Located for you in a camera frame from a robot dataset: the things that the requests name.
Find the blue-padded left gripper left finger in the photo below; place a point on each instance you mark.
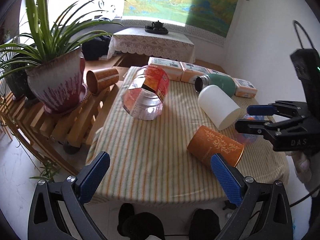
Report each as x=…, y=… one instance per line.
x=46, y=220

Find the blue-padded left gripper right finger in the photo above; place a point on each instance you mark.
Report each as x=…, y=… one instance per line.
x=273, y=221

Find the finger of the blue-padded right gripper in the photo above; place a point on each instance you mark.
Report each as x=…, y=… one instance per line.
x=261, y=109
x=260, y=128

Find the orange ornate paper cup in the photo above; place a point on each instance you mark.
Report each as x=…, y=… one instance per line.
x=207, y=142

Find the white plastic cup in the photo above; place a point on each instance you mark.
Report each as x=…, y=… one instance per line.
x=219, y=107

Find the orange paper cup on rack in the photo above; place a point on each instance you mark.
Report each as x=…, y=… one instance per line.
x=100, y=79

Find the white gloved right hand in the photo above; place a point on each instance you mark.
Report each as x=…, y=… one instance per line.
x=307, y=168

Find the orange tissue pack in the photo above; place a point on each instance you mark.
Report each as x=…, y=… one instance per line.
x=191, y=72
x=172, y=68
x=244, y=88
x=212, y=71

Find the green insulated bottle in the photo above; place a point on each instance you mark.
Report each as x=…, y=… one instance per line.
x=224, y=82

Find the wooden slatted plant rack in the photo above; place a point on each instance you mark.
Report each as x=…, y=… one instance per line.
x=37, y=131

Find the striped table cloth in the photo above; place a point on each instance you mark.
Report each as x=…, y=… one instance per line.
x=150, y=163

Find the green landscape roller blind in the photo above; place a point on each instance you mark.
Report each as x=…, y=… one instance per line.
x=208, y=19

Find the purple white ceramic plant pot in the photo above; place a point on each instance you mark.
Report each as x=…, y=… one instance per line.
x=59, y=83

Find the clear jar with red label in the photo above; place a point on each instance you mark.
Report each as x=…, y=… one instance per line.
x=144, y=97

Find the dark plant pot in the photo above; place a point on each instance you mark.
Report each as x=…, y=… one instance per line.
x=18, y=81

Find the lace-covered low table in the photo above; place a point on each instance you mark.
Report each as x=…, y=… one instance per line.
x=135, y=40

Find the black teapot set tray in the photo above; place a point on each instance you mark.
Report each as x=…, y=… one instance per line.
x=156, y=28

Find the black bag on floor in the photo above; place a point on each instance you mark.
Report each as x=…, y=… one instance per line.
x=96, y=48

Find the green spider plant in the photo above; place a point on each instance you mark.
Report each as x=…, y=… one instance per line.
x=53, y=40

